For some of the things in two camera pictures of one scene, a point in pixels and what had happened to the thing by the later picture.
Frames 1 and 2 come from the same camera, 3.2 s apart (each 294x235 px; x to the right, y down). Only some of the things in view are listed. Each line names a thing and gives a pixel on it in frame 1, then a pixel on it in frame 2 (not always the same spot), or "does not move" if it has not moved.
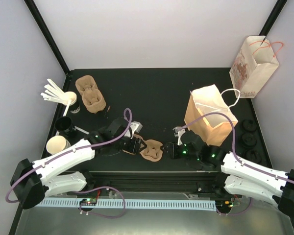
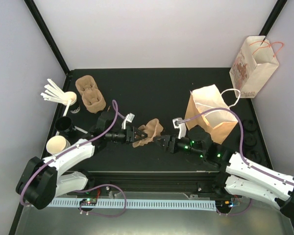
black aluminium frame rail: x=185 y=182 does not move
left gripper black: x=134 y=148 -> x=129 y=136
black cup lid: x=254 y=155 does not move
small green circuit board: x=90 y=201 does not move
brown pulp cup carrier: x=153 y=151 -> x=152 y=129
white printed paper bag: x=252 y=66 does not move
